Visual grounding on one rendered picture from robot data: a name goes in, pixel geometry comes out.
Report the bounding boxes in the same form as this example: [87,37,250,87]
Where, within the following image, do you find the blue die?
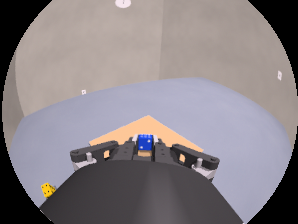
[138,134,152,151]

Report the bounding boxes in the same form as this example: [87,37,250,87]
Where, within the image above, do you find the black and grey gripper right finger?
[152,135,220,182]

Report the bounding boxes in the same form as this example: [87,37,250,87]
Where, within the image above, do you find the tan flat mat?
[90,116,203,156]

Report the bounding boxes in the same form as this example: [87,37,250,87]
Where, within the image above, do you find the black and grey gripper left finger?
[70,134,139,171]

